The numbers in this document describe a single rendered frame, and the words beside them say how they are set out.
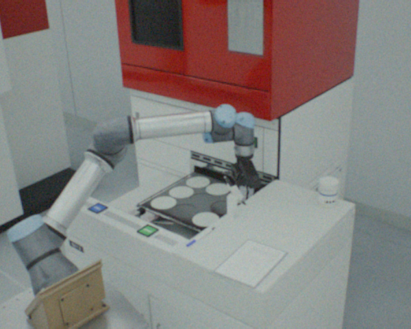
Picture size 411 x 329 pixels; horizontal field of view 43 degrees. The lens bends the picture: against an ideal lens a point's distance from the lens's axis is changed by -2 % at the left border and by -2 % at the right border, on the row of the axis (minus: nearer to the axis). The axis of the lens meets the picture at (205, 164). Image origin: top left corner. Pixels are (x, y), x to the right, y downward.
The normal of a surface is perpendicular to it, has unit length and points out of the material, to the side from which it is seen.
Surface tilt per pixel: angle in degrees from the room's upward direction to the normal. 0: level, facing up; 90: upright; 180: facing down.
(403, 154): 90
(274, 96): 90
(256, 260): 0
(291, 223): 0
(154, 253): 90
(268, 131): 90
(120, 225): 0
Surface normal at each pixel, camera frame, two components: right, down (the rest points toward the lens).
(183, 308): -0.62, 0.36
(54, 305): 0.72, 0.28
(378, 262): -0.04, -0.90
